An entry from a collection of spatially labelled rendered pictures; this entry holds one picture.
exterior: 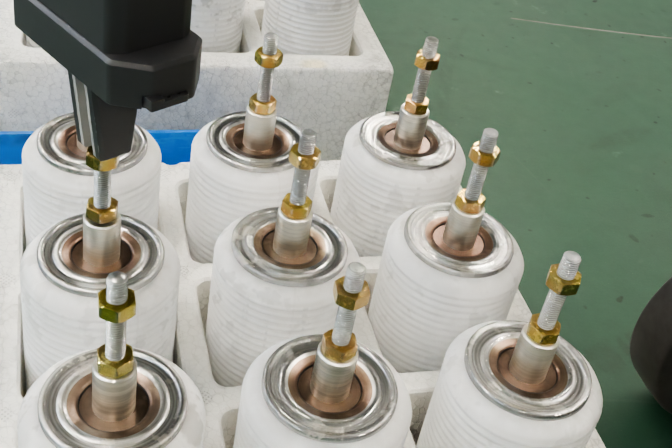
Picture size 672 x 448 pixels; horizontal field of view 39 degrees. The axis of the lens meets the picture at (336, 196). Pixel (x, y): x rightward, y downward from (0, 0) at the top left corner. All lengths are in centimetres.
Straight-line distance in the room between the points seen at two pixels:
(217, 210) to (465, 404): 24
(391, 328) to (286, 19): 41
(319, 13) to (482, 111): 41
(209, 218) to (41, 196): 12
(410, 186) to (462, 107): 61
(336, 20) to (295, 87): 8
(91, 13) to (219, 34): 50
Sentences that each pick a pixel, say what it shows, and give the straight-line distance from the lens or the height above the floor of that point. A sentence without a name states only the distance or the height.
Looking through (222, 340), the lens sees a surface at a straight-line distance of 64.
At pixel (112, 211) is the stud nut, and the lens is 57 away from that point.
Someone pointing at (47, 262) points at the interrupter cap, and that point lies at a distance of 60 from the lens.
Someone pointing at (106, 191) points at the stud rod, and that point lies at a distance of 57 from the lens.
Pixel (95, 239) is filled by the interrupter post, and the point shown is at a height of 27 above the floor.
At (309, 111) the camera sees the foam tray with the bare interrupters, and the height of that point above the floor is 13.
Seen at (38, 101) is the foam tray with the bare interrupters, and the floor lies 14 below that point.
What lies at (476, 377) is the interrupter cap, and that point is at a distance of 56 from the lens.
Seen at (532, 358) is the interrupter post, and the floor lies 27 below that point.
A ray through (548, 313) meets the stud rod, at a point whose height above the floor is 30.
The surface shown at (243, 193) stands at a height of 24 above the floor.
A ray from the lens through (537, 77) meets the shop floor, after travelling 144.
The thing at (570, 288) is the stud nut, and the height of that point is 32.
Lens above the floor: 65
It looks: 36 degrees down
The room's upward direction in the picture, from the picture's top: 11 degrees clockwise
